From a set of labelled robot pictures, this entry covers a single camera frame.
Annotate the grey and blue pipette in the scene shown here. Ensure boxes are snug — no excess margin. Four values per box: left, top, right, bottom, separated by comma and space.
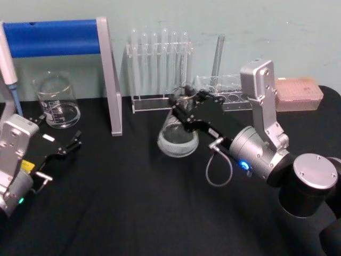
0, 21, 24, 117

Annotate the grey right gripper cable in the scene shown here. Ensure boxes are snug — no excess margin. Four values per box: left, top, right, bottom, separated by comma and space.
205, 138, 241, 187

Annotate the clear glass beaker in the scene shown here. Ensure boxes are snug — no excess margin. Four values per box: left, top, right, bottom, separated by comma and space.
33, 70, 81, 130

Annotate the clear glass conical flask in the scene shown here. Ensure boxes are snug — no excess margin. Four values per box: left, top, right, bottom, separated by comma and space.
157, 89, 200, 158

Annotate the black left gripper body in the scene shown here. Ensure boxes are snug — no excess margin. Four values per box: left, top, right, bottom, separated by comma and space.
21, 124, 66, 172

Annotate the clear acrylic test tube rack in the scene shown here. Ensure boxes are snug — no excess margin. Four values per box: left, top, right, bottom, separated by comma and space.
126, 39, 196, 114

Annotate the grey stand with blue bar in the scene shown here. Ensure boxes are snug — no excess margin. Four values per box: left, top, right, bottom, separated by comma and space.
0, 16, 124, 137

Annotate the black table cloth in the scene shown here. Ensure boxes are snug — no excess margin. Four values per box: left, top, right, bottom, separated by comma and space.
0, 84, 341, 256

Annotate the low clear rack with holes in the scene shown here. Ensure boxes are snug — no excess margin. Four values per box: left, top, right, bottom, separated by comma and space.
196, 75, 254, 111

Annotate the pink pipette tip box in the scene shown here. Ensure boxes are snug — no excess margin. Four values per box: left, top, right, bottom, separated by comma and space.
274, 77, 324, 113

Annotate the long leaning glass tube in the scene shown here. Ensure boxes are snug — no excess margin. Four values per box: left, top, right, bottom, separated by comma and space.
211, 34, 226, 81

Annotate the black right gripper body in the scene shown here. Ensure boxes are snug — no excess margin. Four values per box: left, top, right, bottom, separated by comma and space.
183, 102, 236, 150

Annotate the clear glass test tube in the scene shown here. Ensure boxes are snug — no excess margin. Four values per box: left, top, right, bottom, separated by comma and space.
160, 27, 169, 97
140, 32, 149, 97
170, 31, 179, 94
181, 31, 189, 87
130, 28, 140, 97
150, 31, 159, 97

